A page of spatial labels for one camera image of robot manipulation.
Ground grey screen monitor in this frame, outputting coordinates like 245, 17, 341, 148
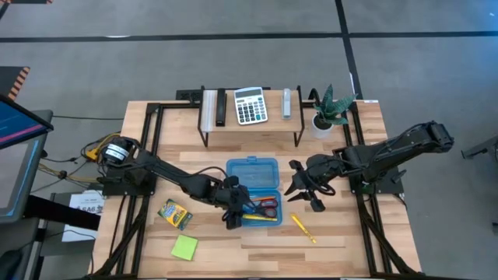
0, 131, 50, 225

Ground white desk calculator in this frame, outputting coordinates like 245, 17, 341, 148
233, 86, 269, 126

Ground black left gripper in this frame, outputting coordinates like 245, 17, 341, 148
219, 175, 253, 230

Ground black power strip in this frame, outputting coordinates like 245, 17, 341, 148
175, 89, 203, 103

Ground potted plant in white pot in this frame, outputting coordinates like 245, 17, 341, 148
309, 83, 358, 140

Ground yellow green crayon box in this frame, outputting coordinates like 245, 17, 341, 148
156, 198, 194, 231

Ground black stand bar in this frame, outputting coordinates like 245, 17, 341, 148
23, 194, 101, 231

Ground black chair seat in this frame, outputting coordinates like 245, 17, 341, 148
0, 248, 24, 280

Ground black metal stand leg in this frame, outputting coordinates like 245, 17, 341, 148
461, 135, 498, 160

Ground orange black hazard striped mat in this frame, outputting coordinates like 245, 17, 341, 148
0, 65, 31, 102

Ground white stapler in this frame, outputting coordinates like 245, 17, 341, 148
282, 88, 293, 121

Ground yellow cable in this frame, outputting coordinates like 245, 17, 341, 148
86, 134, 121, 161

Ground green sticky note pad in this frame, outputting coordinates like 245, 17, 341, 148
170, 234, 199, 261

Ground wooden shelf with black legs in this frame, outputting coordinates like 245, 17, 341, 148
197, 85, 306, 149

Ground thin black floor cable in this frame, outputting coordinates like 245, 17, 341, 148
52, 114, 125, 121

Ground black stapler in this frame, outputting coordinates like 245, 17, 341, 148
216, 88, 227, 128

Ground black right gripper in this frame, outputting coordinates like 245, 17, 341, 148
284, 154, 340, 213

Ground yellow pencil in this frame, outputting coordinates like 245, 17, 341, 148
290, 213, 317, 245

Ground blue screen monitor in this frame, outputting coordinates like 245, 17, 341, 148
0, 94, 54, 151

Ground black aluminium frame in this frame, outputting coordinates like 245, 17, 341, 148
88, 100, 427, 280

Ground white printed paper sheet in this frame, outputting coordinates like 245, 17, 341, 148
61, 190, 106, 243

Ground thin yellow wire bundle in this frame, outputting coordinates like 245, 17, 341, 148
37, 162, 100, 186

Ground red handled scissors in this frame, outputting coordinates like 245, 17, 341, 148
243, 197, 279, 219

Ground yellow highlighter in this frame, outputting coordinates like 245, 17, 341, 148
241, 214, 279, 222

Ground blue translucent plastic pencil case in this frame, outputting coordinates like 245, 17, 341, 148
226, 156, 283, 228

